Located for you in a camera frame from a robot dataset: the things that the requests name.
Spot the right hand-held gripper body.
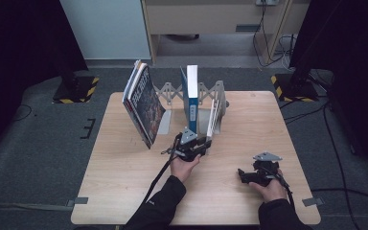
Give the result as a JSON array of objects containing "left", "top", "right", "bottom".
[{"left": 251, "top": 151, "right": 283, "bottom": 187}]

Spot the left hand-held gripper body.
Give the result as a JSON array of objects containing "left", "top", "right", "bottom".
[{"left": 172, "top": 127, "right": 206, "bottom": 163}]

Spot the white caterpillar picture book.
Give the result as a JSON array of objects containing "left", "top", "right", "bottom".
[{"left": 205, "top": 97, "right": 227, "bottom": 139}]

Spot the blue book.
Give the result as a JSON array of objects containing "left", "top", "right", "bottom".
[{"left": 179, "top": 64, "right": 200, "bottom": 135}]

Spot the grey metal expandable book rack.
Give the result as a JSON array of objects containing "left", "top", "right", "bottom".
[{"left": 154, "top": 80, "right": 229, "bottom": 136}]

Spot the dark cover magazine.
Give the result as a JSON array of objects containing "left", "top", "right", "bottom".
[{"left": 130, "top": 63, "right": 167, "bottom": 150}]

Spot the portrait cover magazine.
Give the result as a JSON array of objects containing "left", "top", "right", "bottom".
[{"left": 122, "top": 59, "right": 142, "bottom": 106}]

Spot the person's left hand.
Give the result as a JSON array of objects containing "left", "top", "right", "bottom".
[{"left": 170, "top": 153, "right": 202, "bottom": 184}]

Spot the person's right hand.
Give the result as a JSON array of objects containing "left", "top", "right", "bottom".
[{"left": 248, "top": 169, "right": 288, "bottom": 204}]

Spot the grey tape piece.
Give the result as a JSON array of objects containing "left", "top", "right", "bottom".
[
  {"left": 301, "top": 196, "right": 325, "bottom": 208},
  {"left": 66, "top": 196, "right": 89, "bottom": 208}
]

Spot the black stand with striped base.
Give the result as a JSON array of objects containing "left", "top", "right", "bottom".
[
  {"left": 270, "top": 47, "right": 320, "bottom": 104},
  {"left": 52, "top": 57, "right": 100, "bottom": 104}
]

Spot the white cabinet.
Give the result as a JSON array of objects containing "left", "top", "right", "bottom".
[{"left": 59, "top": 0, "right": 151, "bottom": 60}]

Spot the white power strip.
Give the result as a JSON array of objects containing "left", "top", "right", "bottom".
[{"left": 255, "top": 0, "right": 280, "bottom": 7}]

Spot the black curtain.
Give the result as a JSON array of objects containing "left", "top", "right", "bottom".
[
  {"left": 289, "top": 0, "right": 368, "bottom": 175},
  {"left": 0, "top": 0, "right": 89, "bottom": 167}
]

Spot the grey floor strip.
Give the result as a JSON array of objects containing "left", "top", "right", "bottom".
[{"left": 0, "top": 201, "right": 75, "bottom": 213}]

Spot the left hand-held gripper black cable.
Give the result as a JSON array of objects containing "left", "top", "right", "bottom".
[{"left": 139, "top": 135, "right": 179, "bottom": 209}]

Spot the black floor cable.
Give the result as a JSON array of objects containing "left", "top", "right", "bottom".
[
  {"left": 11, "top": 103, "right": 34, "bottom": 123},
  {"left": 322, "top": 104, "right": 355, "bottom": 230},
  {"left": 283, "top": 95, "right": 332, "bottom": 126},
  {"left": 310, "top": 187, "right": 368, "bottom": 205}
]

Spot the black power cable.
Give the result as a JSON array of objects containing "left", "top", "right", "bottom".
[
  {"left": 252, "top": 3, "right": 289, "bottom": 69},
  {"left": 277, "top": 34, "right": 298, "bottom": 70}
]

